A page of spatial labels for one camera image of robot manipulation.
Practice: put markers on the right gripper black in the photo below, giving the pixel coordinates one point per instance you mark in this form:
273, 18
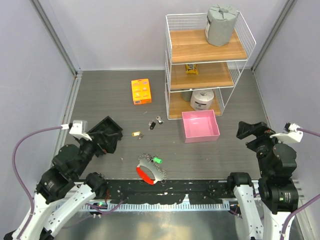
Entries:
262, 131

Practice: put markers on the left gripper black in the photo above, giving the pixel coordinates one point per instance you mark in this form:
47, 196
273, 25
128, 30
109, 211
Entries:
101, 150

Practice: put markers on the metal keyring holder red grip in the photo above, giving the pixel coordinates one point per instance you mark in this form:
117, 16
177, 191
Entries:
150, 172

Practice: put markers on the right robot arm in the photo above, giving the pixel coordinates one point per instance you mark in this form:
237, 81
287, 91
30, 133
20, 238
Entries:
267, 214

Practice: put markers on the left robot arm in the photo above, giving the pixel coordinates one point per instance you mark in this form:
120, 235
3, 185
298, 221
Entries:
48, 211

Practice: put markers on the black plastic bin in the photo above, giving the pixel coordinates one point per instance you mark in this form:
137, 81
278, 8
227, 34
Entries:
108, 126

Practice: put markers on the yellow tag key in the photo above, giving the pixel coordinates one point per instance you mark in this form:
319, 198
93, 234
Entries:
137, 134

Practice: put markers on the black tag key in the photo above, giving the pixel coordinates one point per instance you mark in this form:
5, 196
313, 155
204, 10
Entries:
152, 125

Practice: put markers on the orange cardboard box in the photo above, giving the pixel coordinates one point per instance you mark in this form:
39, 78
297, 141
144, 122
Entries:
141, 91

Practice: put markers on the pink open box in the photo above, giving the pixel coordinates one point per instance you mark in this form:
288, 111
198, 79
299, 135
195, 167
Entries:
200, 126

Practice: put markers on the white paper roll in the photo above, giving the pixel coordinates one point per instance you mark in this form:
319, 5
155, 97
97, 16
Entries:
202, 99

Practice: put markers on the grey can on shelf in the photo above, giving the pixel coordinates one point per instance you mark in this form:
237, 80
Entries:
187, 95

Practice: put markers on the yellow snack packet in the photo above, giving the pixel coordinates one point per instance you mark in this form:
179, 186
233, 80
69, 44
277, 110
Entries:
191, 69

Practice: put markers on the grey wrapped paper roll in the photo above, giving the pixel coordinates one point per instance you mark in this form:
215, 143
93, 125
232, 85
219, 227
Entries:
220, 23

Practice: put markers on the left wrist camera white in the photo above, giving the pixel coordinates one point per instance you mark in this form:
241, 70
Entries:
79, 130

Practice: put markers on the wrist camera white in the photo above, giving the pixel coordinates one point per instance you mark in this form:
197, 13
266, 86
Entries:
79, 130
291, 134

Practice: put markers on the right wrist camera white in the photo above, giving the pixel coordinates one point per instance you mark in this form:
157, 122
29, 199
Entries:
291, 134

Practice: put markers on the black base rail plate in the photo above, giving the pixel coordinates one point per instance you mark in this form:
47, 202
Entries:
171, 192

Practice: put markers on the white wire shelf rack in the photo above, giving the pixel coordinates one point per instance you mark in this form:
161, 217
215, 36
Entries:
219, 67

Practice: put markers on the white slotted cable duct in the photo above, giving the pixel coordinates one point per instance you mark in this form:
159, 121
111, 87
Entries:
184, 206

